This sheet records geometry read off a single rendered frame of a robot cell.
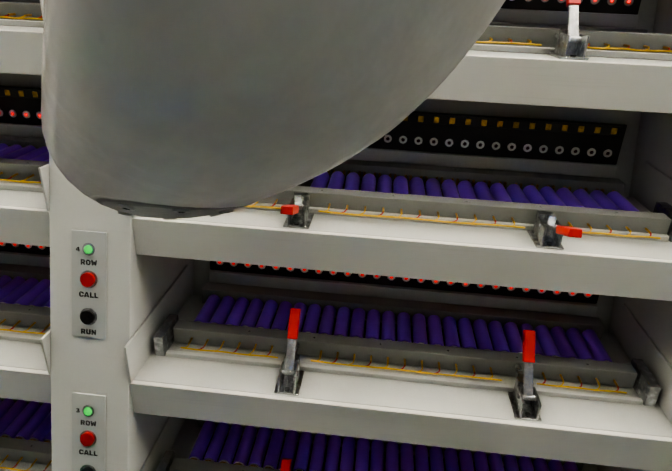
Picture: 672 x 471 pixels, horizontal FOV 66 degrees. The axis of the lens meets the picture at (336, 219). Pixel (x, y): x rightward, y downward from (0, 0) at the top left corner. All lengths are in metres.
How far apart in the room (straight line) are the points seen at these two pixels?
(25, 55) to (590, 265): 0.64
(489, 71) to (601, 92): 0.11
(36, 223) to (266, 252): 0.26
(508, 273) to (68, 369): 0.50
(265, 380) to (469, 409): 0.23
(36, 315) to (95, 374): 0.14
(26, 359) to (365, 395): 0.41
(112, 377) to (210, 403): 0.12
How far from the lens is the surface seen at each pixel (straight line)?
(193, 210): 0.16
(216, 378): 0.64
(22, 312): 0.78
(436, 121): 0.70
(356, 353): 0.65
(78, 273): 0.64
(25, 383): 0.73
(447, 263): 0.56
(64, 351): 0.68
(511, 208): 0.60
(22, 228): 0.68
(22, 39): 0.67
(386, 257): 0.55
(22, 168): 0.75
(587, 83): 0.58
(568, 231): 0.52
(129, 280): 0.62
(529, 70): 0.56
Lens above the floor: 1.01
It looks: 8 degrees down
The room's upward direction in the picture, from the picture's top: 4 degrees clockwise
